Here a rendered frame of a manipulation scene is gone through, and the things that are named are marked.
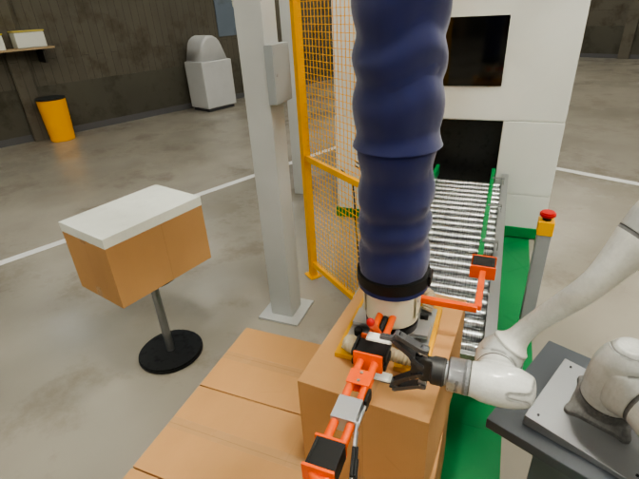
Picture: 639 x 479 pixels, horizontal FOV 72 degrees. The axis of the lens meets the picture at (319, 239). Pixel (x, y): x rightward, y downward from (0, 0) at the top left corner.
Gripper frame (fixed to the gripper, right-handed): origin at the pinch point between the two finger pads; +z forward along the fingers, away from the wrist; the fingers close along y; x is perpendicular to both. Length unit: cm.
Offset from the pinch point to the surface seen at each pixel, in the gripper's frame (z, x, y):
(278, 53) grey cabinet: 88, 134, -65
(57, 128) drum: 700, 461, 84
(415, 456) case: -14.7, -6.0, 28.3
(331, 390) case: 10.9, -3.8, 13.3
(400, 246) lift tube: -3.7, 16.4, -26.4
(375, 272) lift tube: 3.4, 15.9, -17.0
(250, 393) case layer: 56, 18, 53
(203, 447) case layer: 60, -9, 53
